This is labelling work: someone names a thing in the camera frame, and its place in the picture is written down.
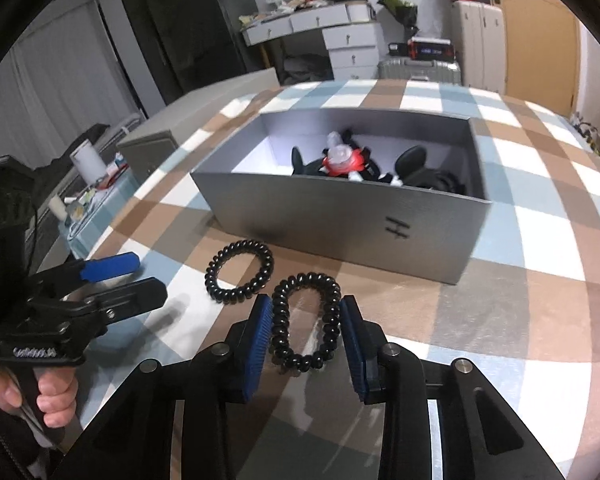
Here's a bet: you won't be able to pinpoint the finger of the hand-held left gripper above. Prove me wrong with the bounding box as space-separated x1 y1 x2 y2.
30 252 142 301
27 276 169 333

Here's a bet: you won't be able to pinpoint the grey bed frame panel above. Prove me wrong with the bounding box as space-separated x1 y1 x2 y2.
144 67 281 122

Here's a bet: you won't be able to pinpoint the white paper roll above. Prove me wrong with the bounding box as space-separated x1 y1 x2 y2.
70 140 107 184

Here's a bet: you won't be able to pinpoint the dark green bouquet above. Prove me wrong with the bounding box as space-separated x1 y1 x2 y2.
376 0 422 37

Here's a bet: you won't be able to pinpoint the black glossy spiral hair tie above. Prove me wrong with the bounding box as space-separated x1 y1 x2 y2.
205 240 275 304
271 271 343 372

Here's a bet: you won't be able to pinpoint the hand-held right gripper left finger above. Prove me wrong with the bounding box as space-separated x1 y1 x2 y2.
50 294 274 480

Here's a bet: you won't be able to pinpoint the grey clothes under desk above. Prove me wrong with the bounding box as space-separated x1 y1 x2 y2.
281 54 332 84

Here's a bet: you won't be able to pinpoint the person's left forearm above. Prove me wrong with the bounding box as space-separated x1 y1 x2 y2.
0 395 48 480

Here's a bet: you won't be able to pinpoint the cream suitcase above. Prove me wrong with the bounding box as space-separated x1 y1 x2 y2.
450 0 509 94

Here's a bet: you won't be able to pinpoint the red white hair accessory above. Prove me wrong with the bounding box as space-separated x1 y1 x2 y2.
321 130 369 182

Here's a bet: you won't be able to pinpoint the grey curtain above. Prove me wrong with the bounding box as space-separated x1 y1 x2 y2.
0 0 147 162

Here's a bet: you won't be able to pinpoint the black box with red print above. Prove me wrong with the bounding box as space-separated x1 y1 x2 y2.
388 36 454 62

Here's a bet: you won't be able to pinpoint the desk clutter pile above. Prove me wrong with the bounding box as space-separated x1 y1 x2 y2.
237 0 331 28

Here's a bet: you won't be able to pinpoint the wooden door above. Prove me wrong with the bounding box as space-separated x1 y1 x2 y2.
494 0 582 117

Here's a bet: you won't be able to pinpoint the shoe rack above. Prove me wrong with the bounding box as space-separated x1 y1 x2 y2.
571 109 600 162

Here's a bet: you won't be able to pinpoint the bedside clutter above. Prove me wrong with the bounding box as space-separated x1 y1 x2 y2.
50 157 147 241

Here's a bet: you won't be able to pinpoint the grey bedside cabinet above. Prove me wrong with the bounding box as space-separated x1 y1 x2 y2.
116 127 182 187

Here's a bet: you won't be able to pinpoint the person's left hand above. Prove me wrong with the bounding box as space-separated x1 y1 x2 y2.
0 365 79 429

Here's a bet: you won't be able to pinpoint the checkered blanket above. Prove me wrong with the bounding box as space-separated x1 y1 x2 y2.
67 77 600 480

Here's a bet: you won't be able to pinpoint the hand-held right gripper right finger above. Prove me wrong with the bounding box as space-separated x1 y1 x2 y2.
339 296 565 480

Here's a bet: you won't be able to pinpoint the silver suitcase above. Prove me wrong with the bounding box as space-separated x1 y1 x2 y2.
377 57 464 87

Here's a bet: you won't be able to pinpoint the white desk with drawers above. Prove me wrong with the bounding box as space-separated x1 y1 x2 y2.
239 1 384 82

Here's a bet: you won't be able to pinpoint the black wardrobe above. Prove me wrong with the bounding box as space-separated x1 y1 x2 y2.
115 0 252 107

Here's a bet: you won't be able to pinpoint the silver cardboard box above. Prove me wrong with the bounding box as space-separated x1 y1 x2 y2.
190 107 494 286

